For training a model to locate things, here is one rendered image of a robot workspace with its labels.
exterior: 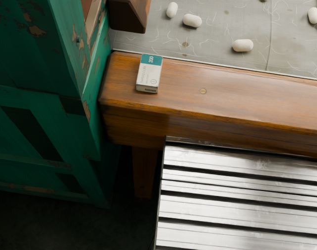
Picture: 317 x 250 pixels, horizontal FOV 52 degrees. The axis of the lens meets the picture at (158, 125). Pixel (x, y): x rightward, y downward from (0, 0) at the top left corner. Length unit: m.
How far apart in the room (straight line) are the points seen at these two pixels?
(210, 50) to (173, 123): 0.16
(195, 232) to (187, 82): 0.24
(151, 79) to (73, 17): 0.19
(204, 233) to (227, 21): 0.39
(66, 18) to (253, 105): 0.33
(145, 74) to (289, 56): 0.28
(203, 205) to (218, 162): 0.08
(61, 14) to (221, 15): 0.40
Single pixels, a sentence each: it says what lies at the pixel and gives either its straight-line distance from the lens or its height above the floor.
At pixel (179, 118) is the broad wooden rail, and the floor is 0.75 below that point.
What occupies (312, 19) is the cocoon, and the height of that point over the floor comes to 0.75.
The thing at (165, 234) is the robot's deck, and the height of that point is 0.67.
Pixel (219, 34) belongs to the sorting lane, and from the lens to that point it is 0.64.
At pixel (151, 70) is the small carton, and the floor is 0.78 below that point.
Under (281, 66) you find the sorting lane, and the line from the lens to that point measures 0.64.
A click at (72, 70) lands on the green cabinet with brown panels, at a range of 0.39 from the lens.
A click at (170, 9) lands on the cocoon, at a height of 0.76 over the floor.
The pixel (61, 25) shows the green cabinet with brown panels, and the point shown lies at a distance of 0.34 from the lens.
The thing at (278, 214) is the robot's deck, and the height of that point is 0.67.
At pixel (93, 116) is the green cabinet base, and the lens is 0.53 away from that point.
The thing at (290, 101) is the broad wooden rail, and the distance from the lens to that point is 0.57.
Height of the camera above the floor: 1.22
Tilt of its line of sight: 65 degrees down
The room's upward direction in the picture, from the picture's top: 7 degrees clockwise
